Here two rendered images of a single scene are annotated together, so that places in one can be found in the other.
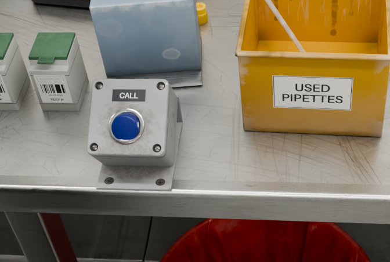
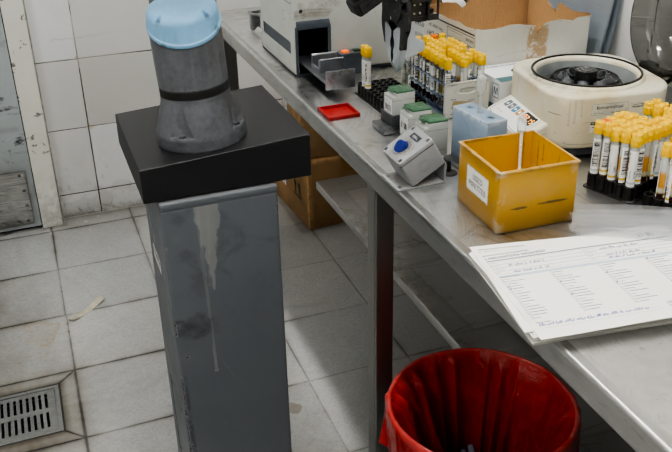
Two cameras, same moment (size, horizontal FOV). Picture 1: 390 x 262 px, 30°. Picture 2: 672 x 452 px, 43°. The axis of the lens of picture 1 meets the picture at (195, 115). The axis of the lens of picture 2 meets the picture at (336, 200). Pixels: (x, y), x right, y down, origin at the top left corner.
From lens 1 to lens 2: 103 cm
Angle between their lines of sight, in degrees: 49
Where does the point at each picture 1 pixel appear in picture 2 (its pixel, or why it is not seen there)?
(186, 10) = (484, 129)
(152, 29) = (471, 134)
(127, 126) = (399, 145)
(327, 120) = (480, 208)
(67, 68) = (426, 128)
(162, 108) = (418, 148)
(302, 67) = (475, 163)
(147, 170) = (403, 182)
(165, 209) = (394, 203)
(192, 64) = not seen: hidden behind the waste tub
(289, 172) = (442, 216)
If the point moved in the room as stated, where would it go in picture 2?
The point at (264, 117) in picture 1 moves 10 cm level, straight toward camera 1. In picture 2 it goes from (463, 193) to (408, 206)
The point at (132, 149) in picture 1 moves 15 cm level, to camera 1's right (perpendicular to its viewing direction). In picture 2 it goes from (393, 156) to (453, 188)
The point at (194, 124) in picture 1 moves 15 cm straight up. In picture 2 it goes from (447, 186) to (451, 100)
